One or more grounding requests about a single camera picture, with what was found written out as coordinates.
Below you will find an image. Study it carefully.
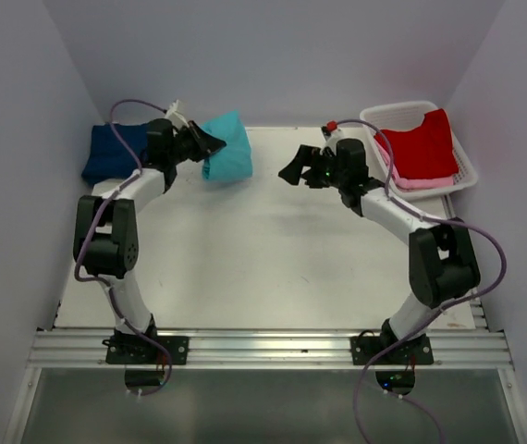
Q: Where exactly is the red t shirt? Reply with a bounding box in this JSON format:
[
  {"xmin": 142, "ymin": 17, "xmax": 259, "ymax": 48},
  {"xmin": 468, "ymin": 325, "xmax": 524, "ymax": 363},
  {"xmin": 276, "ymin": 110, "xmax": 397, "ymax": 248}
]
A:
[{"xmin": 381, "ymin": 108, "xmax": 459, "ymax": 179}]

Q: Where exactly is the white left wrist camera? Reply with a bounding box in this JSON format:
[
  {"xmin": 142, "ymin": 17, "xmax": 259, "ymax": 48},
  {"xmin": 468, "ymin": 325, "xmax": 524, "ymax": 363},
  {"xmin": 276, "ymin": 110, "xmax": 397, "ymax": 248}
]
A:
[{"xmin": 165, "ymin": 100, "xmax": 189, "ymax": 132}]

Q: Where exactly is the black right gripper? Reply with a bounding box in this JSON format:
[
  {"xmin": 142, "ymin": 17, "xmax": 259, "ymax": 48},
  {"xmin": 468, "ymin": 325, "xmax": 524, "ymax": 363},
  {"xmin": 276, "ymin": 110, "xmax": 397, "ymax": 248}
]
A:
[{"xmin": 278, "ymin": 145, "xmax": 347, "ymax": 190}]

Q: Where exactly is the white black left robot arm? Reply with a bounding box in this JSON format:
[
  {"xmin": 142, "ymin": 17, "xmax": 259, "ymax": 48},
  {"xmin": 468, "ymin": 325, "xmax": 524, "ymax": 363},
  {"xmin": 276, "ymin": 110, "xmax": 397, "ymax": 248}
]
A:
[{"xmin": 73, "ymin": 118, "xmax": 227, "ymax": 366}]

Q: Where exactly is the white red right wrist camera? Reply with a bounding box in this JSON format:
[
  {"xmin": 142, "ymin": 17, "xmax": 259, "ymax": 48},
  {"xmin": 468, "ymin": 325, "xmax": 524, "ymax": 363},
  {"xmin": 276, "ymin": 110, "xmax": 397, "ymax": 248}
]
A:
[{"xmin": 321, "ymin": 120, "xmax": 346, "ymax": 154}]

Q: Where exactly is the aluminium mounting rail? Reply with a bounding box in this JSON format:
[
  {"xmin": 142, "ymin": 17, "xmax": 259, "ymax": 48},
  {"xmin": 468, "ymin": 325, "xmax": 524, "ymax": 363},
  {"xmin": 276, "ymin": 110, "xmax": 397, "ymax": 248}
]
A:
[{"xmin": 26, "ymin": 196, "xmax": 514, "ymax": 371}]

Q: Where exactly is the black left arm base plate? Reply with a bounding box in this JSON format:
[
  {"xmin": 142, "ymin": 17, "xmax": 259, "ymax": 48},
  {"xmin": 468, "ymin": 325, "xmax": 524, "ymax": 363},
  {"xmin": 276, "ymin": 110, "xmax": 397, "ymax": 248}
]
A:
[{"xmin": 102, "ymin": 336, "xmax": 190, "ymax": 365}]

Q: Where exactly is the pink t shirt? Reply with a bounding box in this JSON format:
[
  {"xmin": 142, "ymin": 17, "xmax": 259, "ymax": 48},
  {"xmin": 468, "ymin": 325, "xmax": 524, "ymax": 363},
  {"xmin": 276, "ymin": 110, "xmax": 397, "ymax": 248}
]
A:
[{"xmin": 375, "ymin": 138, "xmax": 454, "ymax": 191}]

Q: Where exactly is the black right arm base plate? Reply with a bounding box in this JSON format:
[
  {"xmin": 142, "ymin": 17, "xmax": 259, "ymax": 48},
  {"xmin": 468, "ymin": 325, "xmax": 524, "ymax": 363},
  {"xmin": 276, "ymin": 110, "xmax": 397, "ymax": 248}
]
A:
[{"xmin": 349, "ymin": 328, "xmax": 432, "ymax": 367}]

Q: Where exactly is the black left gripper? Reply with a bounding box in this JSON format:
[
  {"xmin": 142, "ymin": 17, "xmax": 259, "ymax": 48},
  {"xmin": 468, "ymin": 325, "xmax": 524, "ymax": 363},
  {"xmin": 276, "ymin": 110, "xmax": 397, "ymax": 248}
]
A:
[{"xmin": 167, "ymin": 120, "xmax": 225, "ymax": 165}]

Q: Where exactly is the turquoise t shirt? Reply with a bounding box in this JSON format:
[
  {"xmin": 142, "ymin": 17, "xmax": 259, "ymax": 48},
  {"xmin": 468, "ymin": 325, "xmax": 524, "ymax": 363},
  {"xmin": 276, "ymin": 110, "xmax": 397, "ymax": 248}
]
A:
[{"xmin": 201, "ymin": 110, "xmax": 253, "ymax": 182}]

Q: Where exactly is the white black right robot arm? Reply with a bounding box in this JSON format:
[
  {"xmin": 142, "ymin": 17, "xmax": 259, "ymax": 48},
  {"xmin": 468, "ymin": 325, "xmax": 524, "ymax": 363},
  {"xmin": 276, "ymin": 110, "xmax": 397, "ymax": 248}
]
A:
[{"xmin": 278, "ymin": 138, "xmax": 481, "ymax": 364}]

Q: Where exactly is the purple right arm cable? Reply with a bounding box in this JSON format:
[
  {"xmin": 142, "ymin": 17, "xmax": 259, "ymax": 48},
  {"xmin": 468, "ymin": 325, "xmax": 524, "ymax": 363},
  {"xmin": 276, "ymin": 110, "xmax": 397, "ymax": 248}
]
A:
[{"xmin": 353, "ymin": 118, "xmax": 509, "ymax": 444}]

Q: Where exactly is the folded navy blue t shirt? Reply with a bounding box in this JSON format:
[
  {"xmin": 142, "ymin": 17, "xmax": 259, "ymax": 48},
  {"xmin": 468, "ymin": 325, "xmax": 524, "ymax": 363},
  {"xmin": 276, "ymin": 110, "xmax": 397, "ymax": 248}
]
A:
[{"xmin": 81, "ymin": 124, "xmax": 148, "ymax": 187}]

